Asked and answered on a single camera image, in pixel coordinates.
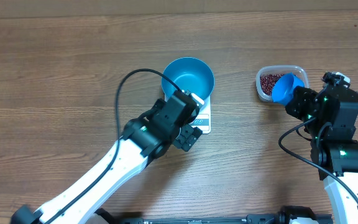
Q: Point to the red beans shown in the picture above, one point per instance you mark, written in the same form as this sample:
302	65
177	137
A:
267	82

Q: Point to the white digital kitchen scale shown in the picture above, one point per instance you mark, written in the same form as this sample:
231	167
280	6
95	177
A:
203	119

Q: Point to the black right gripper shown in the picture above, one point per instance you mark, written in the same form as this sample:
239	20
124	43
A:
302	99

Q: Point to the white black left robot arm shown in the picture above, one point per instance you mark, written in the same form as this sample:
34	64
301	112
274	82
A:
148	137

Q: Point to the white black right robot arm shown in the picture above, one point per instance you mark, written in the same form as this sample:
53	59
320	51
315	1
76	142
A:
329	116

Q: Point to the blue plastic measuring scoop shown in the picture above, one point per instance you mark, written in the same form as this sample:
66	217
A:
282	92

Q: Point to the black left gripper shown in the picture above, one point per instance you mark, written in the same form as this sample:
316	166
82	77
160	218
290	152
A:
188	137

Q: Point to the black mounting rail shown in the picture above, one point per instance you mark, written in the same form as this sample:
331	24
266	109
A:
287	214

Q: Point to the clear plastic container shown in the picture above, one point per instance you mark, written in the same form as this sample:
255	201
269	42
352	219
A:
294	69

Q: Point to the teal metal bowl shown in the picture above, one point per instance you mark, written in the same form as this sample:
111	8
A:
191	74

